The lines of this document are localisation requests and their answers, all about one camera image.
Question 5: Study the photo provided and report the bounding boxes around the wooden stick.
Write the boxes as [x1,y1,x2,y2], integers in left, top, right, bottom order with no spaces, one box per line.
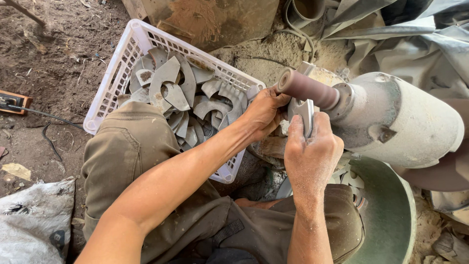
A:
[0,0,48,28]

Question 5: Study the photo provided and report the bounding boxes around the white woven sack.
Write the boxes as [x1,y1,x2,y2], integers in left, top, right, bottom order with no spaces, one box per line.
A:
[0,178,76,264]

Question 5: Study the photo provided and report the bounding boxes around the dusty grey pipe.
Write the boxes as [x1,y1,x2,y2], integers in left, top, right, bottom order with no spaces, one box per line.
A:
[286,0,327,29]

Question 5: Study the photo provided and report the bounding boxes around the orange and black power strip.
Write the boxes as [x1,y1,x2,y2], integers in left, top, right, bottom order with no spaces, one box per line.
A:
[0,90,33,116]

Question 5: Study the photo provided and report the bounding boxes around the brown sanding drum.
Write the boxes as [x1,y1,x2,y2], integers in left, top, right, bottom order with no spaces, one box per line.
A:
[276,68,341,111]

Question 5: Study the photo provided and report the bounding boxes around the dusty white grinder motor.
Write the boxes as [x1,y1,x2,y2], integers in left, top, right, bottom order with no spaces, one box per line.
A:
[326,71,465,169]

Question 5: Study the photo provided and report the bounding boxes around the grey hose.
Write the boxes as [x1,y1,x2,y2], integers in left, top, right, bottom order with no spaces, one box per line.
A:
[273,0,316,64]

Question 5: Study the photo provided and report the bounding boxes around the white plastic crate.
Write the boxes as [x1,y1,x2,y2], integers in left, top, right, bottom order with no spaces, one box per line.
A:
[83,19,267,185]

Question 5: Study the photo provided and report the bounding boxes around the rusty metal sheet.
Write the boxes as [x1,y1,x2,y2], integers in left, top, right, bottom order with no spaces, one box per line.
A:
[141,0,280,53]

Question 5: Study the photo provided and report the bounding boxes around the person's olive trousers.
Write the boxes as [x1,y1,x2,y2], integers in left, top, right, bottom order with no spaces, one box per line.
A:
[81,101,365,264]

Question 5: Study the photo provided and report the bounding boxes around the black cable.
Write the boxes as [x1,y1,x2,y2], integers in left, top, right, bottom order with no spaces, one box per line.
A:
[7,104,87,163]

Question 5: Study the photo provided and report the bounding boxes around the green metal basin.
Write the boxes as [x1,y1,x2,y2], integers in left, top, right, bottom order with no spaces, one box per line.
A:
[344,156,417,264]

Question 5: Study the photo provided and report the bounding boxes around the grey tarpaulin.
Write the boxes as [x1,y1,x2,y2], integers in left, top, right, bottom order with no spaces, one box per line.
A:
[320,0,469,100]

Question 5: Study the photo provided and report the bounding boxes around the person's right hand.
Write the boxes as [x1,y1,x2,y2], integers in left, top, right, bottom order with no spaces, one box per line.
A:
[284,112,345,192]

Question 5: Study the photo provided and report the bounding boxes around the person's left hand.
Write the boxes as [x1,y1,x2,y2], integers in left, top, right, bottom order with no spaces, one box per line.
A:
[240,87,292,143]

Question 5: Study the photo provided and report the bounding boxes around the wooden block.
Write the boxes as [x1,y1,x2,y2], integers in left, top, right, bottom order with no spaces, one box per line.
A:
[248,135,289,170]

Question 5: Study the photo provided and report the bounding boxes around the grey curved metal blank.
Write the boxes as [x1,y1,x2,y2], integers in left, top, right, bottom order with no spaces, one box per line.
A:
[288,98,316,139]

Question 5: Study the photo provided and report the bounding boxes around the pile of grey metal pieces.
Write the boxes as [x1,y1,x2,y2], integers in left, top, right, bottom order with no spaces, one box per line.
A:
[125,46,250,152]

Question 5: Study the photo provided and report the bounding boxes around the heap of finished metal pieces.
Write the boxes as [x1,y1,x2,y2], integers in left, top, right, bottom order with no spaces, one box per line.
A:
[327,163,369,212]

